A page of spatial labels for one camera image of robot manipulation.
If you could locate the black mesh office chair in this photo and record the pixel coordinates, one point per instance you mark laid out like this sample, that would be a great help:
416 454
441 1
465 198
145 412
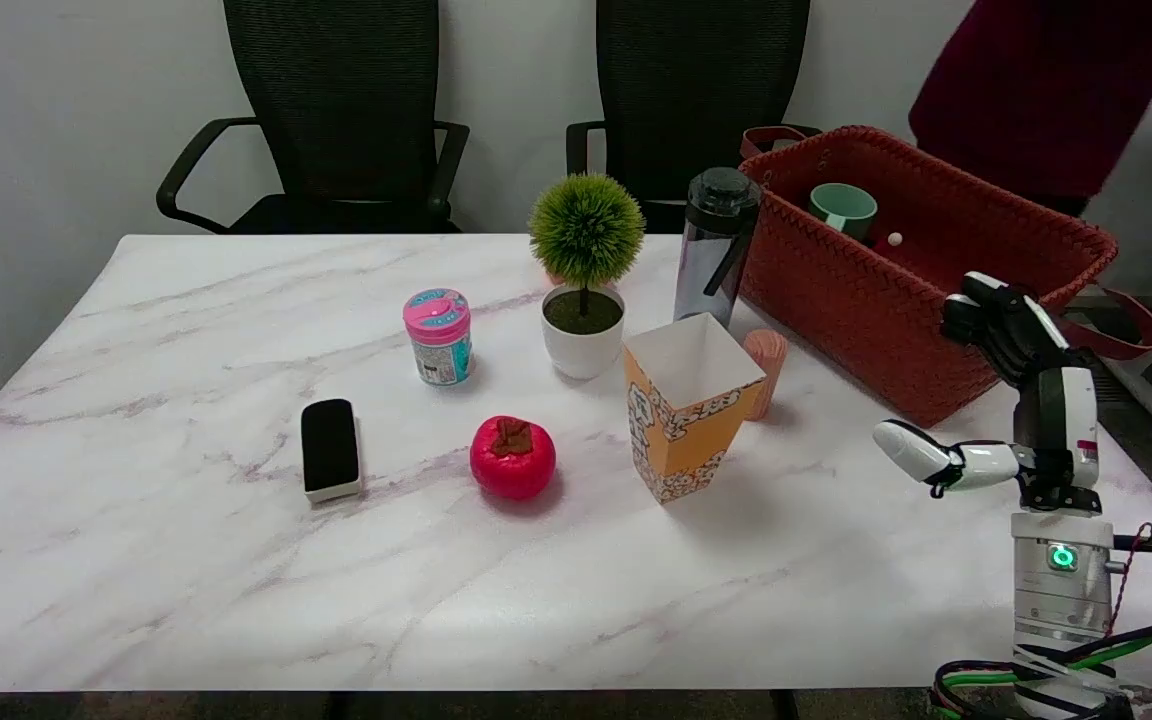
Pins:
346 100
696 90

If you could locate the orange popcorn box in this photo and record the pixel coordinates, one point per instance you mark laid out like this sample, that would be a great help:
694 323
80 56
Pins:
691 420

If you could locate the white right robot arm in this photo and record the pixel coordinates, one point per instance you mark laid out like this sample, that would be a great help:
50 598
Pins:
1061 600

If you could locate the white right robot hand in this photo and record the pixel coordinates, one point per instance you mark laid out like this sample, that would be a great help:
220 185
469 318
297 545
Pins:
1064 420

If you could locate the pink-lid candy jar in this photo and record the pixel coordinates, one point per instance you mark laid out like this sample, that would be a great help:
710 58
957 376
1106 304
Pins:
439 340

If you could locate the artificial plant in white pot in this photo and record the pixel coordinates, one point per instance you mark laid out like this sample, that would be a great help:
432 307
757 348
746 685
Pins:
584 300

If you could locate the person in maroon clothing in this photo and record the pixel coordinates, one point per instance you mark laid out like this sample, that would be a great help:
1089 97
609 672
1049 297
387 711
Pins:
1036 90

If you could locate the black whiteboard eraser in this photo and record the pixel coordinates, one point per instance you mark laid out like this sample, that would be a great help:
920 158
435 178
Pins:
330 445

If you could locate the red persimmon toy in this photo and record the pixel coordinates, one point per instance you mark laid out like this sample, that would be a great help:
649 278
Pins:
513 462

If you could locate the red woven basket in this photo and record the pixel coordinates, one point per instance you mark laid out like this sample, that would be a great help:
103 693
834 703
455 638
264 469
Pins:
896 300

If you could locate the pink ribbed cup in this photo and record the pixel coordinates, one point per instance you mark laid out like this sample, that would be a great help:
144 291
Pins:
774 365

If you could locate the clear black-lid water bottle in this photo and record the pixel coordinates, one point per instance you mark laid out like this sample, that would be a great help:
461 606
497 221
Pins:
711 250

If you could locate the green mug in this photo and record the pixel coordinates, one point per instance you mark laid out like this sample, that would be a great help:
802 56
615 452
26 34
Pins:
844 208

